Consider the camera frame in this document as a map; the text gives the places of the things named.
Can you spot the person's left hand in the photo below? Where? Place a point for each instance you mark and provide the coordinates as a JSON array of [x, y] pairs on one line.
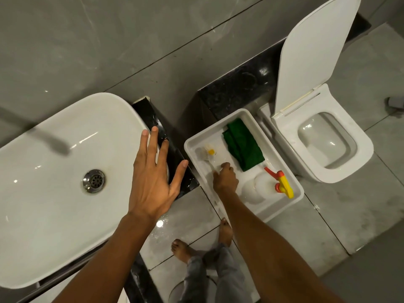
[[150, 186]]

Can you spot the person's right hand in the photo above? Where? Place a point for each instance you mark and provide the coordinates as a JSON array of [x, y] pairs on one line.
[[225, 180]]

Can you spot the person's left middle finger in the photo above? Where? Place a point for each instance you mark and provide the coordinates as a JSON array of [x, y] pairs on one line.
[[153, 143]]

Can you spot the person's left thumb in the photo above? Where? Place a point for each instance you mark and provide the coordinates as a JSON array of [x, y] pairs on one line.
[[179, 176]]

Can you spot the person's right fingers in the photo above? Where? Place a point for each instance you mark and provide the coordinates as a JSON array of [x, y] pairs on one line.
[[224, 168]]

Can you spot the white scrub brush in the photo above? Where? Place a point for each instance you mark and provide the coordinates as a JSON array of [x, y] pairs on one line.
[[209, 154]]

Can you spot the person's right forearm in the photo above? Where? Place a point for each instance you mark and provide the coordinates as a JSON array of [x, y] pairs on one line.
[[268, 252]]

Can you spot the person's left forearm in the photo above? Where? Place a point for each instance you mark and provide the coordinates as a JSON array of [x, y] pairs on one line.
[[107, 265]]

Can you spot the black granite sink counter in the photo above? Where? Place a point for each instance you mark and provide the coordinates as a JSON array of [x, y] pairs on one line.
[[176, 160]]

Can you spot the green cloth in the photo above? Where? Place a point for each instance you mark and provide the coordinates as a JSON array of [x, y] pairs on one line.
[[243, 145]]

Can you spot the white plastic tub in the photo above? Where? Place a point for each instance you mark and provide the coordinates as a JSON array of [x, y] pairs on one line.
[[205, 138]]

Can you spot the white spray bottle red-yellow trigger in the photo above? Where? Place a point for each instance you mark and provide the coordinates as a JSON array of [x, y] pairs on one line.
[[268, 186]]

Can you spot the person's right foot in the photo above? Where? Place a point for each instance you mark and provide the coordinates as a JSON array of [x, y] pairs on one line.
[[226, 231]]

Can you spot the person's foot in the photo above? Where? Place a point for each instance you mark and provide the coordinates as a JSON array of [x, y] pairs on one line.
[[226, 231], [181, 249]]

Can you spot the chrome sink drain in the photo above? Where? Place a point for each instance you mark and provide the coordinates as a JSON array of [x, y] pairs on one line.
[[94, 181]]

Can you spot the person's left foot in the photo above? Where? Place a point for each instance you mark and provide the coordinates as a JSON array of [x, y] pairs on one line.
[[181, 249]]

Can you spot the black granite toilet ledge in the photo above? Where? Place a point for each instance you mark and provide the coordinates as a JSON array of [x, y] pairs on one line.
[[240, 85]]

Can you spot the grey sink faucet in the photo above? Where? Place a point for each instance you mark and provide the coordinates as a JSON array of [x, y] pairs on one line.
[[47, 139]]

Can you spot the person's grey jeans legs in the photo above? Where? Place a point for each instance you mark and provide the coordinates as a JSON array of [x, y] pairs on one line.
[[217, 277]]

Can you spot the white ceramic sink basin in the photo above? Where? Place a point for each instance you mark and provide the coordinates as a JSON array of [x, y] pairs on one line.
[[47, 201]]

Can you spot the white toilet bowl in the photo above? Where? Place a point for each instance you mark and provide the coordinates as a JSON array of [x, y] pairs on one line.
[[347, 110]]

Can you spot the white toilet lid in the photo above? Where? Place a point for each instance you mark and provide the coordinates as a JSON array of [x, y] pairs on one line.
[[312, 50]]

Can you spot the chrome rail under sink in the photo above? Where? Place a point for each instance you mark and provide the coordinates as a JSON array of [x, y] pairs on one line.
[[60, 276]]

